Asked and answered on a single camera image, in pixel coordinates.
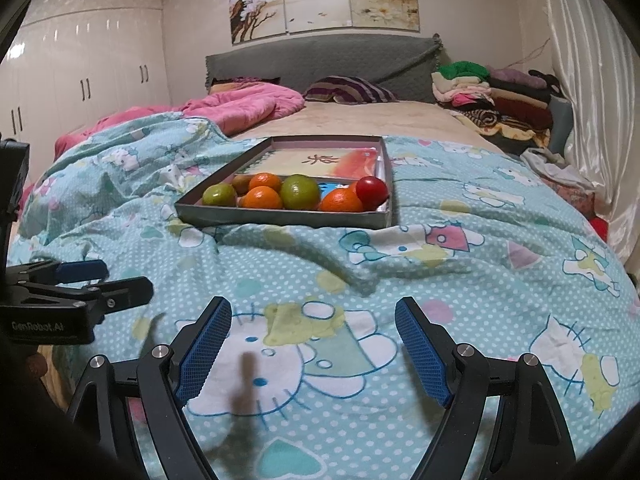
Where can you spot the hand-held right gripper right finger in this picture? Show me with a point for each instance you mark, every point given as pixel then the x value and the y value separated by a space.
pixel 425 355

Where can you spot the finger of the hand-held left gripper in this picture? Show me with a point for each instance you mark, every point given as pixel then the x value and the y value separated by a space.
pixel 80 271
pixel 130 291

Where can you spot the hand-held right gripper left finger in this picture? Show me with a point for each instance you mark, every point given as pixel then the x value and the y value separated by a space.
pixel 202 355

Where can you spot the small yellow-green citrus fruit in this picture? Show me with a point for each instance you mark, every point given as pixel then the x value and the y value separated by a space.
pixel 219 195

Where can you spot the brown longan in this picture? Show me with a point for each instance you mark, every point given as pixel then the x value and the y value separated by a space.
pixel 241 183

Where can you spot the shallow grey cardboard box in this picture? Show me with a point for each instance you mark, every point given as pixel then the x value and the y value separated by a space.
pixel 280 217

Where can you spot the red tomato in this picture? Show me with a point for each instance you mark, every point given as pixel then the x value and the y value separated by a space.
pixel 372 191

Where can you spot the large green citrus fruit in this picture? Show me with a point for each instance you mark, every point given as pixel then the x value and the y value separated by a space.
pixel 300 192

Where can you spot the person's left hand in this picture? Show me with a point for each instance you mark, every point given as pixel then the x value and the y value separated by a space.
pixel 36 364

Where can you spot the teal cartoon cat blanket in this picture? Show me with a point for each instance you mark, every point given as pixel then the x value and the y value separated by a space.
pixel 450 285

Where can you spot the pink and blue book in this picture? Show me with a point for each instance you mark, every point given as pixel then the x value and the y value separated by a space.
pixel 327 186

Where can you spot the white glossy wardrobe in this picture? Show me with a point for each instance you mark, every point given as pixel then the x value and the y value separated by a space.
pixel 75 60

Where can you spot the pink quilt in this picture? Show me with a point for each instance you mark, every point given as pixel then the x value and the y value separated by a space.
pixel 240 105

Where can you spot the red cloth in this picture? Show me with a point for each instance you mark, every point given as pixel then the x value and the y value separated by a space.
pixel 600 227

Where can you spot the pink floral cloth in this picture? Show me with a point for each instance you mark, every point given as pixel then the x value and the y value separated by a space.
pixel 570 192

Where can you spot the cream and orange book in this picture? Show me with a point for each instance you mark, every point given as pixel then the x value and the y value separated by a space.
pixel 320 160

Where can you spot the white crumpled cloth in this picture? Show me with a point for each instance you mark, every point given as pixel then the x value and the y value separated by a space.
pixel 545 160

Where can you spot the beige bed sheet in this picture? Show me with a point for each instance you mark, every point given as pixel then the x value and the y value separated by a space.
pixel 390 117

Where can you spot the pile of folded clothes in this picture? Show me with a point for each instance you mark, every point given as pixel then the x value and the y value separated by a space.
pixel 500 100

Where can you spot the grey cushion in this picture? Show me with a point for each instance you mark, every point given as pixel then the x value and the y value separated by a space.
pixel 562 120

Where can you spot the purple striped pillow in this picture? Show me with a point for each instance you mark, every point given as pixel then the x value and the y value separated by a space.
pixel 350 90

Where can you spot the grey padded headboard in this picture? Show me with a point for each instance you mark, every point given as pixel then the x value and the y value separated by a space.
pixel 325 57

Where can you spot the cream satin curtain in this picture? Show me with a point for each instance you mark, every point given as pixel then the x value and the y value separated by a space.
pixel 600 85

